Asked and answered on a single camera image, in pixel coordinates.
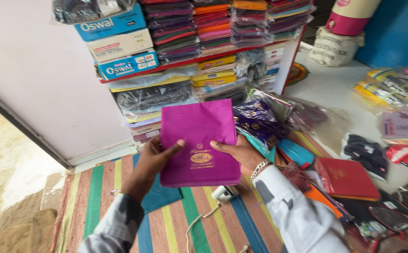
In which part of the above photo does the white charger with cable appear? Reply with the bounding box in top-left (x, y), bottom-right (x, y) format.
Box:
top-left (185, 185), bottom-right (250, 253)

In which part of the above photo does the red folded fabric piece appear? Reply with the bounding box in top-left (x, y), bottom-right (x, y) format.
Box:
top-left (315, 157), bottom-right (381, 202)

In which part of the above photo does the orange folded fabric piece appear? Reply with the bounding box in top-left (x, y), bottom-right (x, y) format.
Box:
top-left (303, 183), bottom-right (344, 219)

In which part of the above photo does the clear plastic packet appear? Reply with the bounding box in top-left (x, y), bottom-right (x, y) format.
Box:
top-left (247, 88), bottom-right (349, 155)

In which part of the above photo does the white printed sack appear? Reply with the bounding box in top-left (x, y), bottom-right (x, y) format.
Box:
top-left (309, 26), bottom-right (365, 67)

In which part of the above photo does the striped woven floor mat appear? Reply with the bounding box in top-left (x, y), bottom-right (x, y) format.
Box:
top-left (51, 153), bottom-right (284, 253)

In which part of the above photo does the person's right hand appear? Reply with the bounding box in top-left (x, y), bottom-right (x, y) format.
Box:
top-left (210, 134), bottom-right (268, 177)

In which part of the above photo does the silver chain bracelet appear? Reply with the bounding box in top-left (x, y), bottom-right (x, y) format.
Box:
top-left (250, 158), bottom-right (273, 181)

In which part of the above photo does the person's left hand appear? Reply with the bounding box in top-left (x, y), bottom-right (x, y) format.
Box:
top-left (121, 136), bottom-right (185, 204)

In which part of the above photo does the purple printed plastic packet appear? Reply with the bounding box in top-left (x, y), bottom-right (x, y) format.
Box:
top-left (233, 100), bottom-right (291, 152)

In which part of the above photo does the maroon dotted fabric piece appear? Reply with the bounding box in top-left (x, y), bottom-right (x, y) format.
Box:
top-left (278, 162), bottom-right (312, 193)

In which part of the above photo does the pink and cream flask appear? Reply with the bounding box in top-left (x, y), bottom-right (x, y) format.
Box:
top-left (326, 0), bottom-right (382, 36)

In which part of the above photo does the black fabric in plastic bag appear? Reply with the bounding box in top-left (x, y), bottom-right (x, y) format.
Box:
top-left (341, 133), bottom-right (389, 182)

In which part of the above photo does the heap of packed fabrics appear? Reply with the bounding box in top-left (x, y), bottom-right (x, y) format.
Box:
top-left (352, 59), bottom-right (408, 147)

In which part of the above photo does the teal folded fabric piece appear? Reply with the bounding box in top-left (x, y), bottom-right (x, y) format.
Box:
top-left (132, 153), bottom-right (183, 214)

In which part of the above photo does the shelf of fabric packets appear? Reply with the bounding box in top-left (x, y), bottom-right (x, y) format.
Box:
top-left (51, 0), bottom-right (316, 152)

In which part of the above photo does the magenta fabric piece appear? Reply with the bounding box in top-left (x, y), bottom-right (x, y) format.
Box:
top-left (160, 98), bottom-right (242, 188)

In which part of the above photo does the blue barrel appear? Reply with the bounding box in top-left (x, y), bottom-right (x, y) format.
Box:
top-left (354, 0), bottom-right (408, 69)

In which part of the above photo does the turquoise folded fabric piece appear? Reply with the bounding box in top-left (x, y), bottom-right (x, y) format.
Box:
top-left (245, 135), bottom-right (315, 171)

